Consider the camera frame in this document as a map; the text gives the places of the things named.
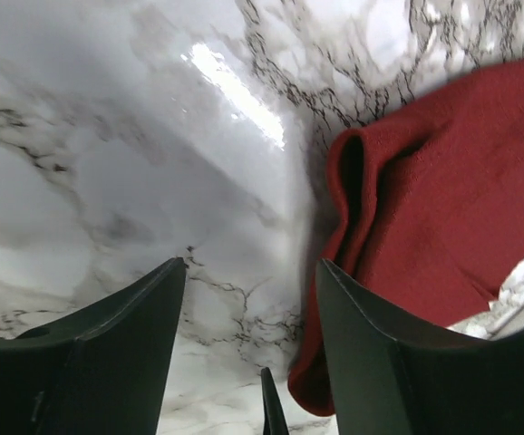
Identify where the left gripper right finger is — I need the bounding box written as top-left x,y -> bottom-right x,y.
316,260 -> 524,434

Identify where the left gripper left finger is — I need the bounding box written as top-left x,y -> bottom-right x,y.
0,258 -> 186,434

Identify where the dark red cloth napkin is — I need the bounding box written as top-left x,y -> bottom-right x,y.
287,56 -> 524,417

